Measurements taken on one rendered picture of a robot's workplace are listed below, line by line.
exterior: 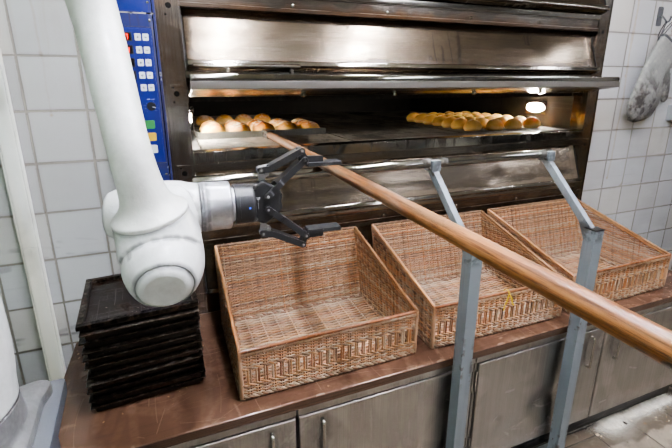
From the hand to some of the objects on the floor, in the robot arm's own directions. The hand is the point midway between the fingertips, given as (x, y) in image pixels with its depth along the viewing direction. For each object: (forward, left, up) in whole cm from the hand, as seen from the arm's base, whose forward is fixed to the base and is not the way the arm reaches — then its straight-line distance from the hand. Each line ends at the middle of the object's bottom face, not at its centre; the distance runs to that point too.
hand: (333, 194), depth 84 cm
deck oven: (+70, +158, -118) cm, 210 cm away
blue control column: (-26, +164, -118) cm, 204 cm away
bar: (+39, +16, -118) cm, 126 cm away
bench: (+58, +36, -118) cm, 136 cm away
